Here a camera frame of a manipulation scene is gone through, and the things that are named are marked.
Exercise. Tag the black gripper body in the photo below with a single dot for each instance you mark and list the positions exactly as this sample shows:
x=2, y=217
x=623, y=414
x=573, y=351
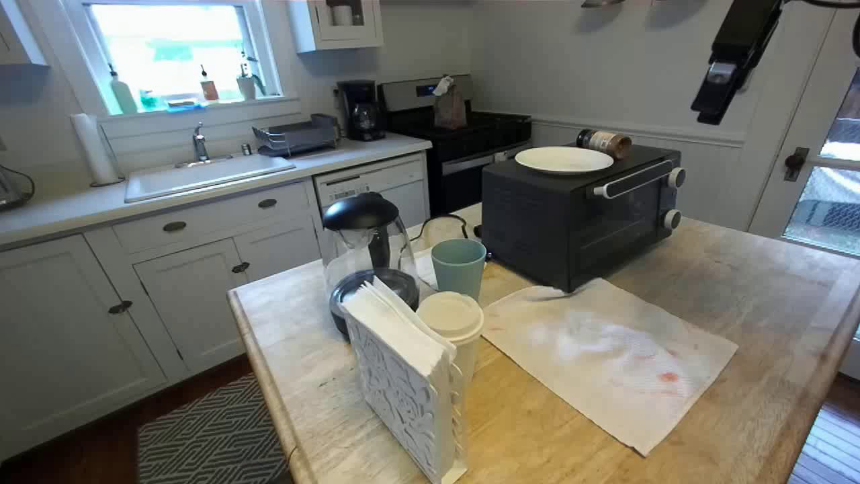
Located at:
x=752, y=31

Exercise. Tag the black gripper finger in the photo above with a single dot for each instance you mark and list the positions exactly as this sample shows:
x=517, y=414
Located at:
x=733, y=89
x=709, y=100

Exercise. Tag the brown spice bottle white label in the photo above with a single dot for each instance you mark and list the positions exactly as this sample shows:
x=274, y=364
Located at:
x=608, y=143

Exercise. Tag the green soap bottle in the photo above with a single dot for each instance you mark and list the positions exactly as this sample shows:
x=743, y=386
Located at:
x=122, y=96

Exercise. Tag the white door with windows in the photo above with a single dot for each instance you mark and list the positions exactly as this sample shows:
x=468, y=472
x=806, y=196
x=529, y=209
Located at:
x=807, y=97

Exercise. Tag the dark door lock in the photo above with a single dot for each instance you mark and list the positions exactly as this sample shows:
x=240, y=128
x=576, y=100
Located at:
x=795, y=163

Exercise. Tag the white round plate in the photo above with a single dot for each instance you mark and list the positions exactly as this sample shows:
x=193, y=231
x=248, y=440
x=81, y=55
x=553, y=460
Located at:
x=566, y=159

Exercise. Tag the black toaster oven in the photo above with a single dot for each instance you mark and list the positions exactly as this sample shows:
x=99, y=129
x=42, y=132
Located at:
x=556, y=223

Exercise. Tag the wooden top kitchen island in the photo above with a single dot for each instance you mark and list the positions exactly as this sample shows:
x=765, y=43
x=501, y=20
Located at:
x=761, y=296

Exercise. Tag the black steel stove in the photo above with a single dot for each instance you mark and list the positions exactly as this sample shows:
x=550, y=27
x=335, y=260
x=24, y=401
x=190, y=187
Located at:
x=475, y=149

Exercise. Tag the brown paper bag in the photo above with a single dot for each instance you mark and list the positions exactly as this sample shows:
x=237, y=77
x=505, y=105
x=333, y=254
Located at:
x=450, y=108

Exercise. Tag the white stained placemat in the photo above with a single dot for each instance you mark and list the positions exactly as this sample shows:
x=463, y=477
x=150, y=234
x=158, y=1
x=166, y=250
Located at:
x=608, y=358

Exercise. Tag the teal plastic cup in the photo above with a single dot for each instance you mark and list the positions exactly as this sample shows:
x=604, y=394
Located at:
x=459, y=268

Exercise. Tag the white cup with lid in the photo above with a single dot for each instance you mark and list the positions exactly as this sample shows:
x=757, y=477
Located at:
x=452, y=319

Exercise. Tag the white dishwasher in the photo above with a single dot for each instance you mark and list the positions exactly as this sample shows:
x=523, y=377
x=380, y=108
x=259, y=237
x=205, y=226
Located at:
x=373, y=183

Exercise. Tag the black coffee maker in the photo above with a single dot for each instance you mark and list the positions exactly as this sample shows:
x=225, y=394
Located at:
x=362, y=112

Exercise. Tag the glass pitcher black lid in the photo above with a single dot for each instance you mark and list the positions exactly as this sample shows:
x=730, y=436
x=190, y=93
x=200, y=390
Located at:
x=365, y=231

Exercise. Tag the grey dish rack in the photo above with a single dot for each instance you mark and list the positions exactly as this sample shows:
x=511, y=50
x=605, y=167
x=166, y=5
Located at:
x=298, y=135

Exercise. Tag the white napkin holder with napkins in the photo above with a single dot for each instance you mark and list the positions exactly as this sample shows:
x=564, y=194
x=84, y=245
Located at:
x=405, y=394

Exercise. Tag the white vase with plant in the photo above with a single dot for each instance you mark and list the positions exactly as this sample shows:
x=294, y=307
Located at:
x=245, y=85

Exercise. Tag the white kitchen sink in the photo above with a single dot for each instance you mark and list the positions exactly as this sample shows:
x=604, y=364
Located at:
x=205, y=175

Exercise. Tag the chrome faucet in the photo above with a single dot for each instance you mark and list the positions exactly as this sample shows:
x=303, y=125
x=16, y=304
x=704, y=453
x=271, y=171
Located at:
x=200, y=143

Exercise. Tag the grey patterned floor rug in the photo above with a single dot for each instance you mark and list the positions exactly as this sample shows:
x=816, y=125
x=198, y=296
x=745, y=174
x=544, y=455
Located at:
x=216, y=440

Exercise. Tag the white paper towel roll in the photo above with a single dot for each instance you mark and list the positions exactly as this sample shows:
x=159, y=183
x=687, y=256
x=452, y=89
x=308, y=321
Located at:
x=95, y=149

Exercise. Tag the white base cabinets with counter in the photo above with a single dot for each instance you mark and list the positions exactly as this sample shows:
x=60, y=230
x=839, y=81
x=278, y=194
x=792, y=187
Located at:
x=81, y=332

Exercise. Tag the white wall cabinet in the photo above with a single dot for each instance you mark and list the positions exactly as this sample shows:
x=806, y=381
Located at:
x=337, y=26

